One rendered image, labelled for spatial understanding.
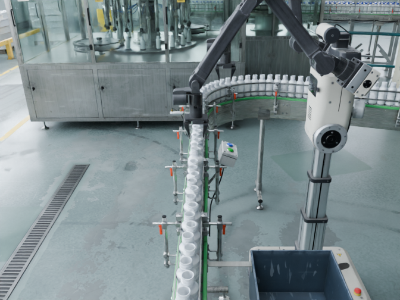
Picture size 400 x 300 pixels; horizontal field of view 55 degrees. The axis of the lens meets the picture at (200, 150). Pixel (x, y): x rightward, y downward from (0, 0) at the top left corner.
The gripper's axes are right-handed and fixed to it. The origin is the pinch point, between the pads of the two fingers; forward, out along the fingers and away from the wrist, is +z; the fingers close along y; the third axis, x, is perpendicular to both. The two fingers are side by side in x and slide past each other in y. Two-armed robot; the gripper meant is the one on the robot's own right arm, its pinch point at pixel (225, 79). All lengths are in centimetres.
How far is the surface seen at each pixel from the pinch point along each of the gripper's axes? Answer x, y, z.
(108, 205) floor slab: -89, 102, 140
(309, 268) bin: 85, -30, 53
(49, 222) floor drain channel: -62, 145, 140
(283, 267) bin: 85, -20, 53
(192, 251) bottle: 110, 14, 23
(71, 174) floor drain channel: -146, 155, 140
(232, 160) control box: 32.7, -2.7, 32.1
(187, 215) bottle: 90, 16, 25
